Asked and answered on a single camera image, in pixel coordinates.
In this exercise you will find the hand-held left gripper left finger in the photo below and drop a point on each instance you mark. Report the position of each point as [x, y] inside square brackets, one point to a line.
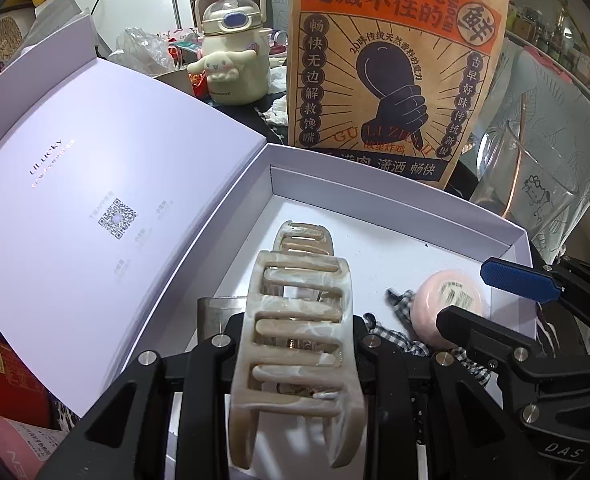
[215, 360]

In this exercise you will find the round woven mat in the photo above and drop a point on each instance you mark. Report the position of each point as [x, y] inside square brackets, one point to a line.
[2, 50]

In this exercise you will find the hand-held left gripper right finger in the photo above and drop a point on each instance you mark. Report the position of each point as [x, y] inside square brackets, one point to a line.
[375, 360]

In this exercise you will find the beige marbled hair claw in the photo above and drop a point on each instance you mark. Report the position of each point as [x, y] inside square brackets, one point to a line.
[295, 290]

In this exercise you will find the cream cartoon water bottle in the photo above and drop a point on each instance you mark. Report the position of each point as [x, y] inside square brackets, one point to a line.
[230, 65]

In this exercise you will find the black and white gingham scrunchie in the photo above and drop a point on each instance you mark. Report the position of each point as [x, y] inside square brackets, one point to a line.
[400, 337]

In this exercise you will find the pink round compact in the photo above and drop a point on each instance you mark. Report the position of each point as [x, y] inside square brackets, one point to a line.
[435, 305]

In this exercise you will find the clear glass cup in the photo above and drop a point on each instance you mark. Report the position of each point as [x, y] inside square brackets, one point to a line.
[525, 195]

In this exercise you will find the orange and brown paper bag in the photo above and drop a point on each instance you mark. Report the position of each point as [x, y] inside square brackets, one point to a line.
[390, 85]

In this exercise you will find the lilac gift box with lid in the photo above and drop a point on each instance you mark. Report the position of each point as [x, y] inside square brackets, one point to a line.
[100, 185]

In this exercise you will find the grey plastic mailer bag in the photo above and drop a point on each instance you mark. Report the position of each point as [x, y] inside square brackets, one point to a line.
[62, 12]

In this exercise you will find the white crumpled tissue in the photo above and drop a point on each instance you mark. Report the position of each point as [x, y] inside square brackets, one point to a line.
[276, 110]

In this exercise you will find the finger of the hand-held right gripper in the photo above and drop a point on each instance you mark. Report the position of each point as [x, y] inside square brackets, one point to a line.
[520, 277]
[475, 330]

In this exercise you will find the pink printed carton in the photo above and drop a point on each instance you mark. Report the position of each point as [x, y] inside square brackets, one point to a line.
[20, 445]

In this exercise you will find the clear plastic bag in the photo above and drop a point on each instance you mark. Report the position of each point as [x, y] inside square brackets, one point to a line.
[140, 50]

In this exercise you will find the row of bottles on shelf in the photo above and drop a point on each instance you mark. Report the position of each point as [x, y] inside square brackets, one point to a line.
[550, 35]

